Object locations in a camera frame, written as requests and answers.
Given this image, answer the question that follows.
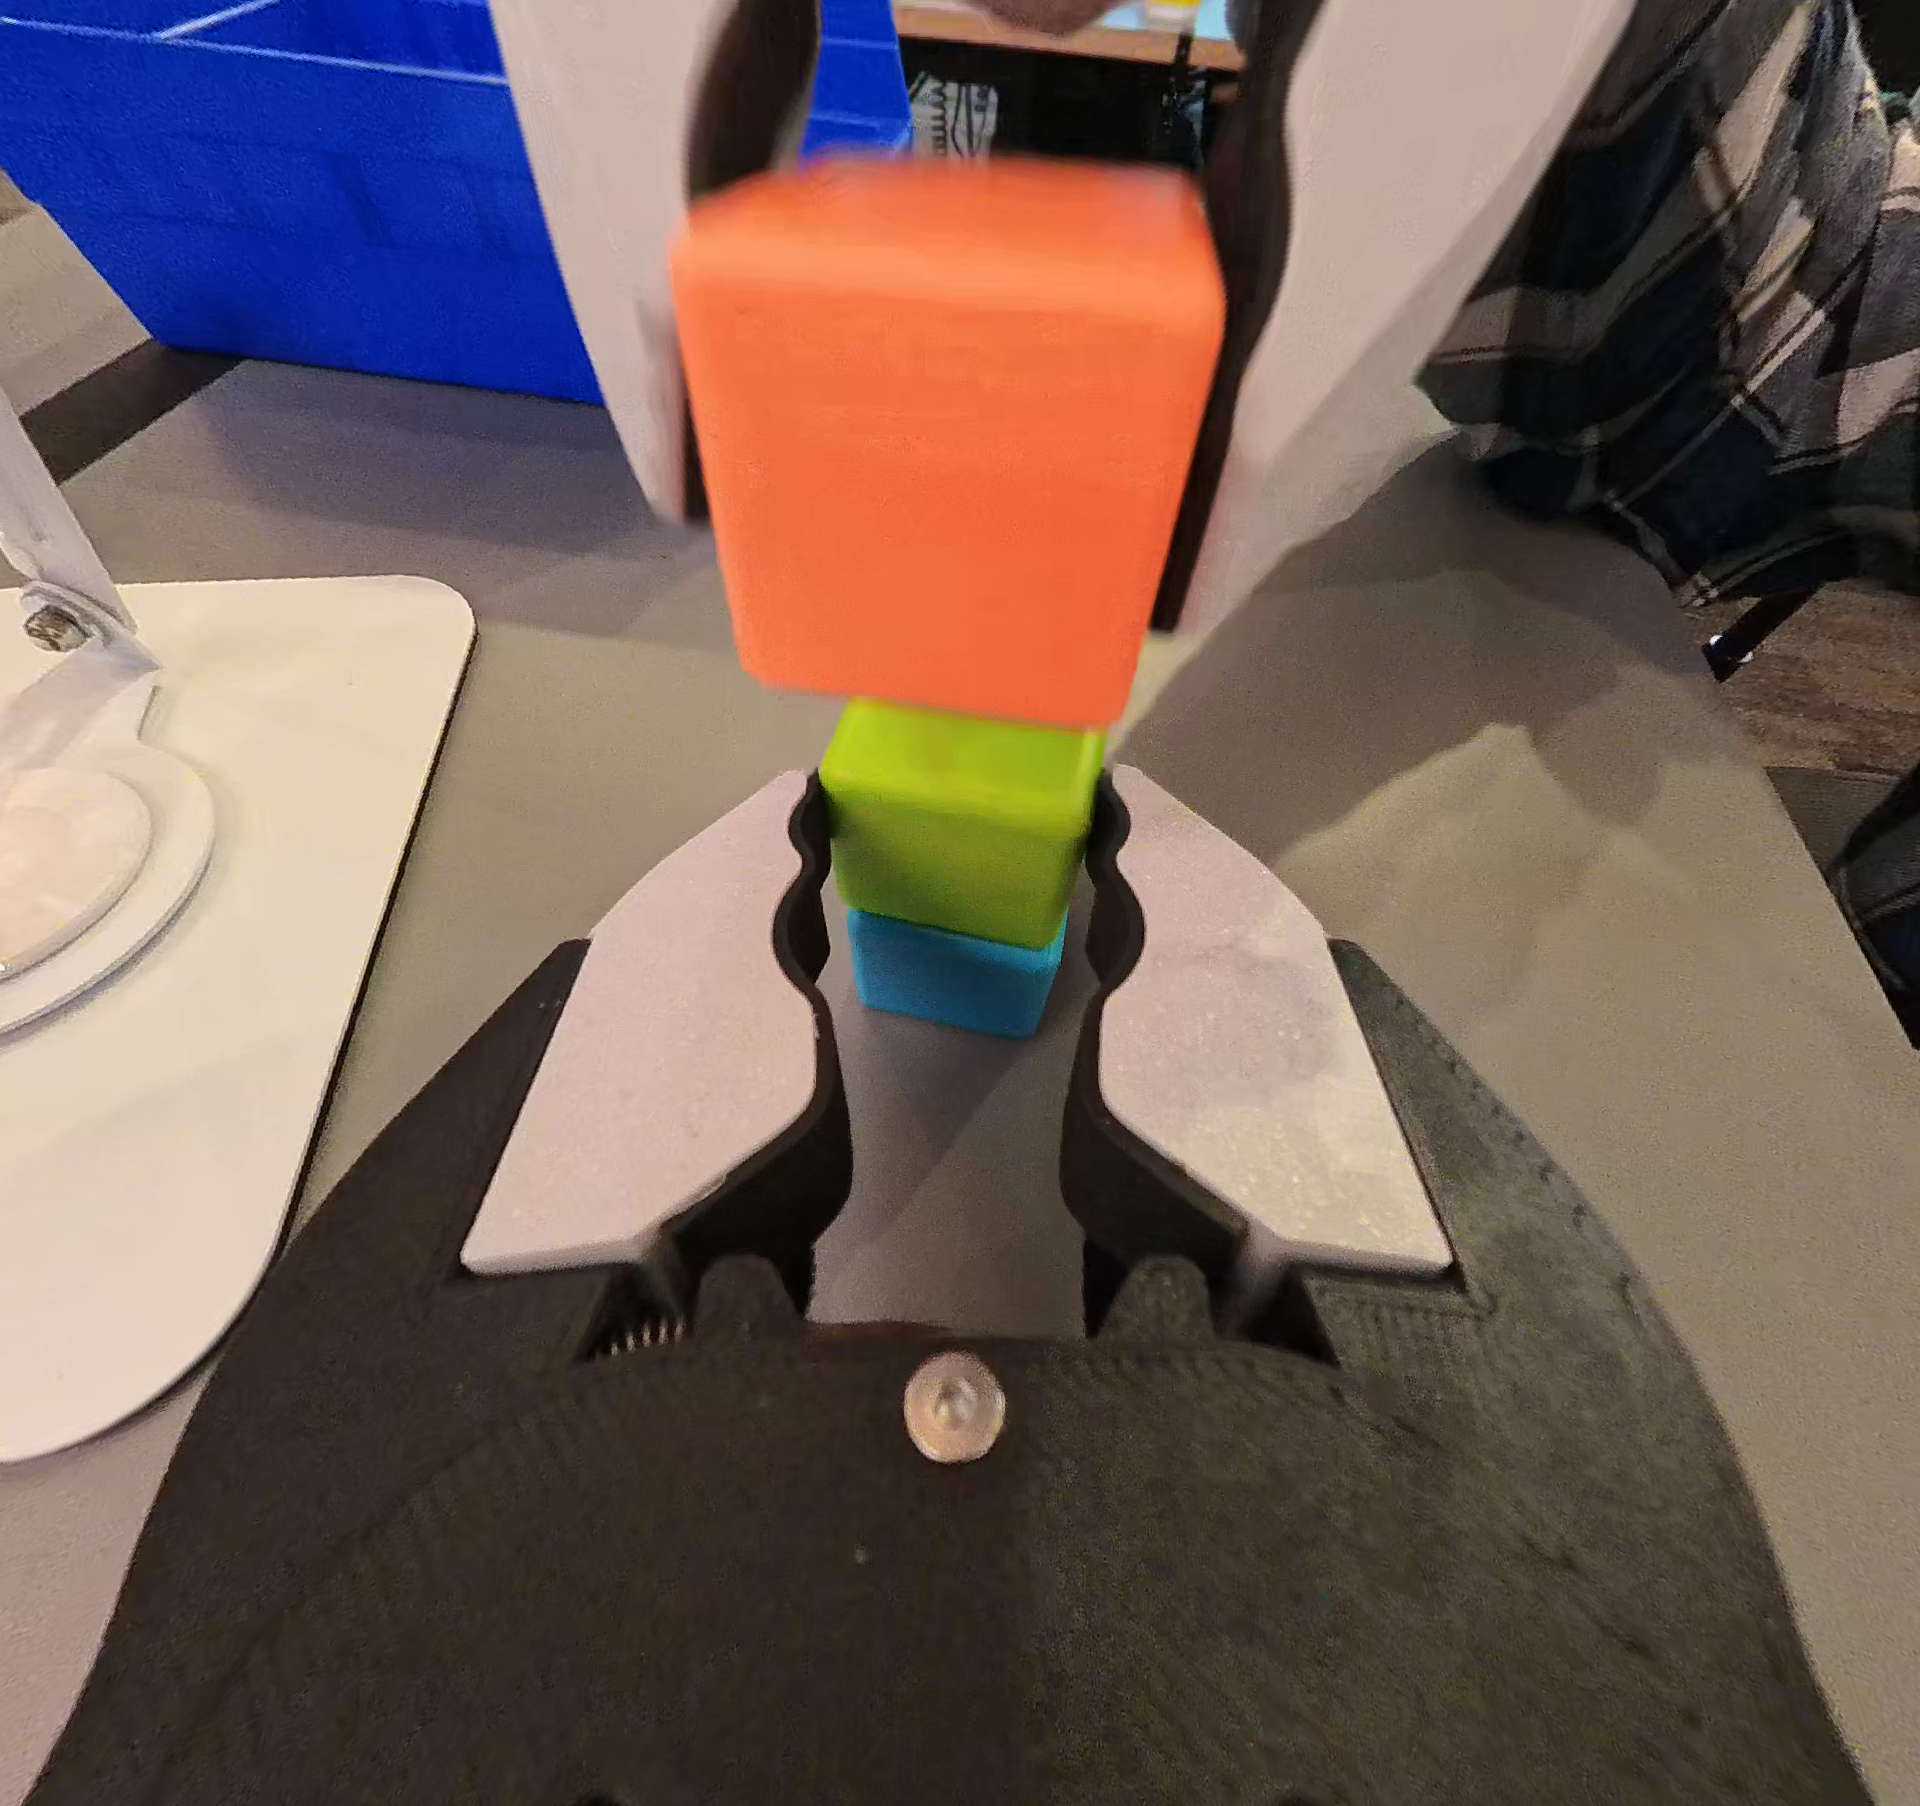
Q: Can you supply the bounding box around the light blue cube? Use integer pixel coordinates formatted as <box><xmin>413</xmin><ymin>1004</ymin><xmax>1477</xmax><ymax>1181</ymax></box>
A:
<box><xmin>847</xmin><ymin>910</ymin><xmax>1069</xmax><ymax>1040</ymax></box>

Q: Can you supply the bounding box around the blue plastic bin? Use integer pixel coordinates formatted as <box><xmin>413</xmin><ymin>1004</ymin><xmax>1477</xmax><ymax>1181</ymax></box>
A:
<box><xmin>0</xmin><ymin>0</ymin><xmax>918</xmax><ymax>408</ymax></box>

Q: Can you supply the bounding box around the wooden document stand white base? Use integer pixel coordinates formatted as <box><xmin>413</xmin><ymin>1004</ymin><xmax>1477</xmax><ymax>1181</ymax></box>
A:
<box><xmin>0</xmin><ymin>380</ymin><xmax>479</xmax><ymax>1462</ymax></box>

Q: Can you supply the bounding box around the orange cube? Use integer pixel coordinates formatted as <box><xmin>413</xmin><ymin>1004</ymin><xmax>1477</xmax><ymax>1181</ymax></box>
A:
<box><xmin>667</xmin><ymin>155</ymin><xmax>1228</xmax><ymax>728</ymax></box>

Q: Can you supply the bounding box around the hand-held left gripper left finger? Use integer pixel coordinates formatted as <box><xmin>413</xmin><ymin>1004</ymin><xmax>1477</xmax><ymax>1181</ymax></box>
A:
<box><xmin>460</xmin><ymin>772</ymin><xmax>855</xmax><ymax>1275</ymax></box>

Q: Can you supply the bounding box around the green cube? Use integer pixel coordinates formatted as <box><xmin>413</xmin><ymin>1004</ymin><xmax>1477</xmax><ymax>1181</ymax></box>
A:
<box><xmin>817</xmin><ymin>697</ymin><xmax>1108</xmax><ymax>951</ymax></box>

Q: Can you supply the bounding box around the person's right forearm plaid sleeve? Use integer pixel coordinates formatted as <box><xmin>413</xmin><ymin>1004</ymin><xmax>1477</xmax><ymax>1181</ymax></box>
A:
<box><xmin>1416</xmin><ymin>0</ymin><xmax>1920</xmax><ymax>611</ymax></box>

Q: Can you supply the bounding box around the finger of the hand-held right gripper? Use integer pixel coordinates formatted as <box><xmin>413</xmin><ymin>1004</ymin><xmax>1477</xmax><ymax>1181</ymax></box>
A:
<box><xmin>467</xmin><ymin>0</ymin><xmax>819</xmax><ymax>525</ymax></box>
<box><xmin>1154</xmin><ymin>0</ymin><xmax>1652</xmax><ymax>632</ymax></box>

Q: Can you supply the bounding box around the grey desk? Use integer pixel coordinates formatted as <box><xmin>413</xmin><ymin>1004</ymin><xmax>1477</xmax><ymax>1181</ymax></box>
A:
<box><xmin>0</xmin><ymin>171</ymin><xmax>1920</xmax><ymax>1806</ymax></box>

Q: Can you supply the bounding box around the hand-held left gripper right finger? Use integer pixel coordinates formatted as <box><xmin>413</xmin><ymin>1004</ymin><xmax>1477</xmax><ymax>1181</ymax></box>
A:
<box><xmin>1064</xmin><ymin>767</ymin><xmax>1457</xmax><ymax>1275</ymax></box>

